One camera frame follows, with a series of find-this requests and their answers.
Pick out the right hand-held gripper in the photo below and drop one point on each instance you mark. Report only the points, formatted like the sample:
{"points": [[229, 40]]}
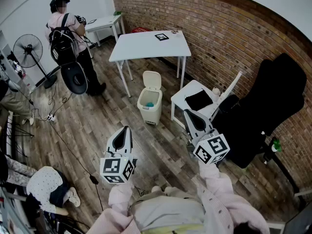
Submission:
{"points": [[215, 145]]}

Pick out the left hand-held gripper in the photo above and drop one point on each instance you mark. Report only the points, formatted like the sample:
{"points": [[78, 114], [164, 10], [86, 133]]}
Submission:
{"points": [[111, 167]]}

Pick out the cream pedal trash bin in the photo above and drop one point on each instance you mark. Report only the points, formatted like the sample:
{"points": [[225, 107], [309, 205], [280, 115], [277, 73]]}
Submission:
{"points": [[151, 114]]}

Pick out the person's left forearm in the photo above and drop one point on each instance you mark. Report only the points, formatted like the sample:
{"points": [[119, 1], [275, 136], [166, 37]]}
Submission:
{"points": [[119, 196]]}

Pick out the person's right forearm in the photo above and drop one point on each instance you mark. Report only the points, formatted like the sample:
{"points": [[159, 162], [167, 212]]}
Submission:
{"points": [[212, 179]]}

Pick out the teal sponge block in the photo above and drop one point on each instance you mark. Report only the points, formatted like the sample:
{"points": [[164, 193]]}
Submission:
{"points": [[149, 104]]}

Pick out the black cloth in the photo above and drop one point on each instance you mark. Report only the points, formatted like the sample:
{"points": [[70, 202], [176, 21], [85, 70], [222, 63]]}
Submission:
{"points": [[198, 100]]}

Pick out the small white figure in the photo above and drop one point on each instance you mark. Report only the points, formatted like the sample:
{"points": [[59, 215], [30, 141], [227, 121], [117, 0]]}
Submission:
{"points": [[216, 92]]}

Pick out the black power adapter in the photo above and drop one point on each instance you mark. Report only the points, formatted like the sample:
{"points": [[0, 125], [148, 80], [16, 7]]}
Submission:
{"points": [[93, 179]]}

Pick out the person's left shoe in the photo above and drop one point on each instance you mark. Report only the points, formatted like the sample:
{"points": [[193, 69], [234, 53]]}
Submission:
{"points": [[156, 189]]}

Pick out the person's shoe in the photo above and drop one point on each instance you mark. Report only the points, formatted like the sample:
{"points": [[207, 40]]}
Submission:
{"points": [[170, 190], [156, 189]]}

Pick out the person's right shoe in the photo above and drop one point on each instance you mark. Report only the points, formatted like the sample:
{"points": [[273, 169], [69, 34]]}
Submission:
{"points": [[170, 190]]}

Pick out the black office chair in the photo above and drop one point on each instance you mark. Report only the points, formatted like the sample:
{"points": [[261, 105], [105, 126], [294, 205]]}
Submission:
{"points": [[268, 106]]}

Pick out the white power strip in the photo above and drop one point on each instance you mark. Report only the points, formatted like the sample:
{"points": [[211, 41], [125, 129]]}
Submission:
{"points": [[51, 117]]}

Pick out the small green plant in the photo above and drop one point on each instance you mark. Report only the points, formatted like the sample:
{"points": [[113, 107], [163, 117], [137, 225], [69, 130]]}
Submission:
{"points": [[277, 145]]}

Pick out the person's body in pink cardigan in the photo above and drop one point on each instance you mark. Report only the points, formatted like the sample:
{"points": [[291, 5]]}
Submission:
{"points": [[175, 216]]}

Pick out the large white folding table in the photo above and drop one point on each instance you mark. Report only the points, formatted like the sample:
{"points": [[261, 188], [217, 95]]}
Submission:
{"points": [[146, 45]]}

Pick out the small potted plant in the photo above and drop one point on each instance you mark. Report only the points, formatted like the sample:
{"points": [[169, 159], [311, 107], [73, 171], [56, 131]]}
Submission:
{"points": [[174, 32]]}

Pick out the black metal stand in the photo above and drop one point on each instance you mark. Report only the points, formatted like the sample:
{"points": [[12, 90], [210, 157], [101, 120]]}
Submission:
{"points": [[285, 169]]}

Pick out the red box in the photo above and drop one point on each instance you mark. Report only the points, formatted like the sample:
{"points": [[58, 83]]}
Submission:
{"points": [[140, 30]]}

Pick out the black backpack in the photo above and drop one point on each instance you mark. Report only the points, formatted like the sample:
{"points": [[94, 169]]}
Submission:
{"points": [[63, 45]]}

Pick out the small white table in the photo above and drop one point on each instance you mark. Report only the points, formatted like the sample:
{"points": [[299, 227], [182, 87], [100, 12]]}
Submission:
{"points": [[104, 23]]}

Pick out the green leafy plant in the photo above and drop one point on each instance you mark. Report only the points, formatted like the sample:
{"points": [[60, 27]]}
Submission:
{"points": [[117, 13]]}

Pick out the white shelf with items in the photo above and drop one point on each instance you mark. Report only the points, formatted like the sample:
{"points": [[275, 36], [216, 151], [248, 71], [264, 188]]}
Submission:
{"points": [[14, 67]]}

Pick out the black standing fan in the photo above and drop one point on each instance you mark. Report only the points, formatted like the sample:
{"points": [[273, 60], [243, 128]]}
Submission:
{"points": [[27, 50]]}

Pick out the black monitor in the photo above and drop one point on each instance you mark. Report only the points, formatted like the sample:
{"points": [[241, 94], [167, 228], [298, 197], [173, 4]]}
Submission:
{"points": [[299, 220]]}

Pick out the black picture frame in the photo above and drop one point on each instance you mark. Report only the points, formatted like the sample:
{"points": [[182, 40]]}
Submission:
{"points": [[161, 37]]}

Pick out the thin black frame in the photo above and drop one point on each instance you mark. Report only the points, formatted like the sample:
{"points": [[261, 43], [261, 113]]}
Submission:
{"points": [[91, 21]]}

